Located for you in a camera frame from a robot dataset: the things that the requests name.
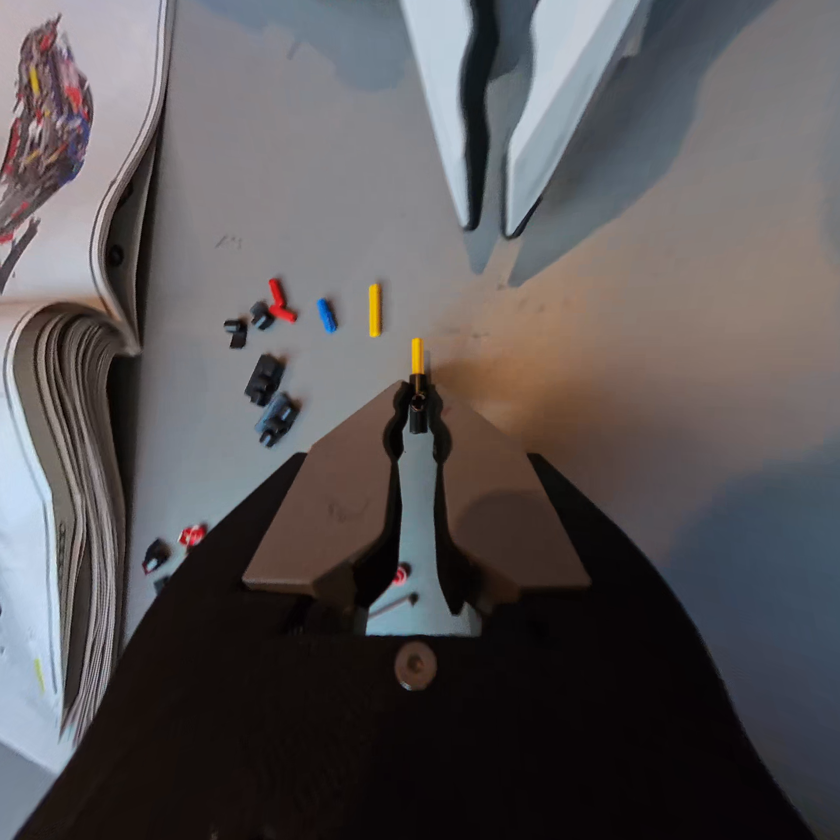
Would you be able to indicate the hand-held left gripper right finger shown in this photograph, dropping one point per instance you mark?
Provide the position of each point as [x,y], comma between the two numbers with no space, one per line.
[512,518]

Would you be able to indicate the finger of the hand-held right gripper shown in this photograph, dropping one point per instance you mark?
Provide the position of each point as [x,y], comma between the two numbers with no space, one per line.
[571,79]
[439,79]

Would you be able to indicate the pile of small toy bricks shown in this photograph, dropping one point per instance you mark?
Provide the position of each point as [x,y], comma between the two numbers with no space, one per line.
[191,536]

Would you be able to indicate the blue toy pin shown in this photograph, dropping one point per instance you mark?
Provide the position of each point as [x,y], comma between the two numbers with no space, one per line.
[326,315]

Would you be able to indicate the black toy clip plate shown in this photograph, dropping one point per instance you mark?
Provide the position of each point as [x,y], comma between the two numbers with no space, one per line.
[275,420]
[264,379]

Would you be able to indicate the small black toy connector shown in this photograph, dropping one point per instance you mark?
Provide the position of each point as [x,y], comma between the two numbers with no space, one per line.
[235,333]
[261,315]

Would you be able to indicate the black toy axle connector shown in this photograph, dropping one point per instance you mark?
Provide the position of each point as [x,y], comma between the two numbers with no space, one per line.
[418,403]

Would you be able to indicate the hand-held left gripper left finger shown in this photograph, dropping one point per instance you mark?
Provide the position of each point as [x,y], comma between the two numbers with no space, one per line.
[321,518]

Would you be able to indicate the instruction booklet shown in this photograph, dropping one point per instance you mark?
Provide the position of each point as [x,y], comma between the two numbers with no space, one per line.
[39,459]

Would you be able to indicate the red toy axle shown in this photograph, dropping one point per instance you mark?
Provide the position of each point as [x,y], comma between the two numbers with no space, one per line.
[285,313]
[275,293]

